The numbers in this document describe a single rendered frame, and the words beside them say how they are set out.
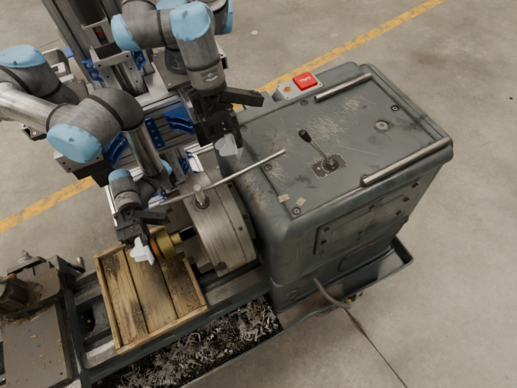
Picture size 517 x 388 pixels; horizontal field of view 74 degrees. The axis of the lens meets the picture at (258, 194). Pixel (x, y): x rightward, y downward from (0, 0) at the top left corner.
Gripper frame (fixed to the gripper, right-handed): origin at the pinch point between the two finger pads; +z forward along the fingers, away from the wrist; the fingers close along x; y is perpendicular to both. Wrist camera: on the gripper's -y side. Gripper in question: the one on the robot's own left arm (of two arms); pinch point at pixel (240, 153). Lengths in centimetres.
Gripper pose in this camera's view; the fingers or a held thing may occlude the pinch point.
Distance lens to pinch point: 89.7
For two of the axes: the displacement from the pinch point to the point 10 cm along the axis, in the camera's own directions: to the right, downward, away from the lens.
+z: 2.1, 7.3, 6.5
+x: 4.0, 5.4, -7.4
